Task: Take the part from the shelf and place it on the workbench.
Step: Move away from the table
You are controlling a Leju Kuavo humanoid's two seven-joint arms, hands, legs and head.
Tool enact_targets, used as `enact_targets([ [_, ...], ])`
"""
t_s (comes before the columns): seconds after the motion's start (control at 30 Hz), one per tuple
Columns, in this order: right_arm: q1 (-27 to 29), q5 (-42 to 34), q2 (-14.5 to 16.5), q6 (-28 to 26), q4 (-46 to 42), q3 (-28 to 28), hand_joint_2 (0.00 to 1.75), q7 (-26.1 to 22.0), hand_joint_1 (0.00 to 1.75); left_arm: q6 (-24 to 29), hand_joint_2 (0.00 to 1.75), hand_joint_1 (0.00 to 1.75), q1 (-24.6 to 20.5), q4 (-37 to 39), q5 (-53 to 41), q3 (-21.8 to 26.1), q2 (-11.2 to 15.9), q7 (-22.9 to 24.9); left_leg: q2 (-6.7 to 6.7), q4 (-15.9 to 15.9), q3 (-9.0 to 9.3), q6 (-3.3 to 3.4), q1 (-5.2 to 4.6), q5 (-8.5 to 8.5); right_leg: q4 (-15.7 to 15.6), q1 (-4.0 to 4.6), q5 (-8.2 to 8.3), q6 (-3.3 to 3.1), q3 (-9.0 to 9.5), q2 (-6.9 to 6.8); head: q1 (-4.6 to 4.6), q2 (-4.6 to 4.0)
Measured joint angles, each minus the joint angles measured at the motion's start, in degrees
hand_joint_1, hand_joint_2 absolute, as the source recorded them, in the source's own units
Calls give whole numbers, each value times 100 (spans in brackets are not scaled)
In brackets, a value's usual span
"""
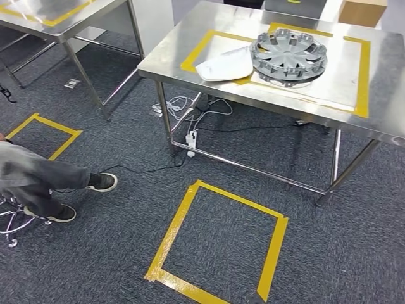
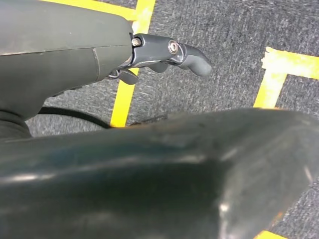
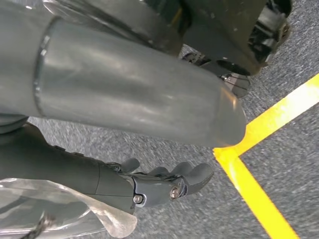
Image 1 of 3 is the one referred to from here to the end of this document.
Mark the brown cardboard box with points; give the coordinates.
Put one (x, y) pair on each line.
(360, 14)

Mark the silver plastic hubcap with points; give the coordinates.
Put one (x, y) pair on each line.
(287, 54)

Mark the white table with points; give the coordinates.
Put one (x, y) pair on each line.
(330, 10)

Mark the stainless steel workbench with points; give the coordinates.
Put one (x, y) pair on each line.
(389, 84)
(32, 6)

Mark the chrome stool base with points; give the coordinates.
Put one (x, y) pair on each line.
(12, 226)

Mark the yellow tape table marking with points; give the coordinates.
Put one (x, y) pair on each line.
(362, 79)

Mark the grey laptop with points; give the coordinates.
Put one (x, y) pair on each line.
(294, 8)

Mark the white car mirror cover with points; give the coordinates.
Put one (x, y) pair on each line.
(228, 65)

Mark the yellow floor tape square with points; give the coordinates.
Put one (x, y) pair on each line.
(174, 230)
(56, 124)

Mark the white power strip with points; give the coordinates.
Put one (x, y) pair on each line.
(191, 138)

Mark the metal floor outlet plate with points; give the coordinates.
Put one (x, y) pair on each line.
(72, 83)

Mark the person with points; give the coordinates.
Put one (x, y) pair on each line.
(32, 172)

